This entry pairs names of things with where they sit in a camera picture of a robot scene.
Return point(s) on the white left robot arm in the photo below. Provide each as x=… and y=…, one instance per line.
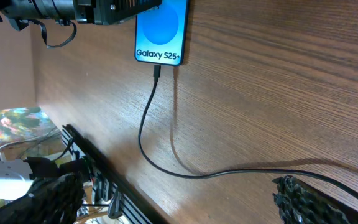
x=18, y=12

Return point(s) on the blue Galaxy smartphone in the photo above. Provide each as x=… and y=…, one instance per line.
x=161, y=33

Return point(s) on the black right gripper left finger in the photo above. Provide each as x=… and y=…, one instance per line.
x=55, y=202

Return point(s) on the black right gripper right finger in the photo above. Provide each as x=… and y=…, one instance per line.
x=300, y=203

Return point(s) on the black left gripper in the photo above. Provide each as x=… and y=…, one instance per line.
x=106, y=12

